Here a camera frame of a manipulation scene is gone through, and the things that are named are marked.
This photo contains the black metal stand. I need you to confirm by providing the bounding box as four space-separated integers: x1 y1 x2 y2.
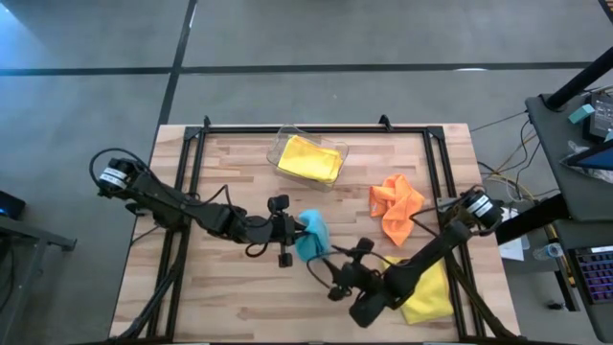
0 213 78 312

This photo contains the black aluminium table frame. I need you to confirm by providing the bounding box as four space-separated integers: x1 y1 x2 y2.
107 114 523 345

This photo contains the black pole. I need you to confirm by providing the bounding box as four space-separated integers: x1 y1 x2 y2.
544 45 613 112

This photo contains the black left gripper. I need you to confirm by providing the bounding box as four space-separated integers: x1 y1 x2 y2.
266 194 309 269

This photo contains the backlit keyboard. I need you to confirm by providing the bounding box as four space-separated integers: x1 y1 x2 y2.
573 245 613 306

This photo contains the white paper sheet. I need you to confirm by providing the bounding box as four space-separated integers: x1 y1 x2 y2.
497 206 532 263

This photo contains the small teal box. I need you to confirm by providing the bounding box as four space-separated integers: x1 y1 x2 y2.
567 103 597 126

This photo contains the black electronic device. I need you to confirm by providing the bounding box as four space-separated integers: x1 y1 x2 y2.
581 90 613 144

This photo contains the orange microfiber towel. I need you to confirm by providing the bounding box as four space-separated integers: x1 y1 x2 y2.
368 172 426 247

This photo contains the clear plastic bin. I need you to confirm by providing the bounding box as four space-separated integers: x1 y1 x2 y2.
265 124 350 193

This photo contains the yellow microfiber towel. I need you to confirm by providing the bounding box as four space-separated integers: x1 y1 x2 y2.
382 256 455 326
277 134 345 184

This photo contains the black support beam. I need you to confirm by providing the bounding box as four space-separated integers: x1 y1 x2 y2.
492 193 571 245

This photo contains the blue microfiber towel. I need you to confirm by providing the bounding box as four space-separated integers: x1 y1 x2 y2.
294 209 331 263

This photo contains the tablet with dark screen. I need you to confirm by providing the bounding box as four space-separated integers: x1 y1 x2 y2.
559 138 613 173

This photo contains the grey side table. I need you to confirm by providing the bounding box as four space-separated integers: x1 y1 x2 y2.
524 93 613 222

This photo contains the black device with blue light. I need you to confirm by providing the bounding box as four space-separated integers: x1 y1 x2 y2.
0 190 27 221

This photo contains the grey desk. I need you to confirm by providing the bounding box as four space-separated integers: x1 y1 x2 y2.
553 218 613 344

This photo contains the clear water bottle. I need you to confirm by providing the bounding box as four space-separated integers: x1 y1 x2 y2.
532 241 565 262

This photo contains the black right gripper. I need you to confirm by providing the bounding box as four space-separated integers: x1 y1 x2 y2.
321 237 387 302

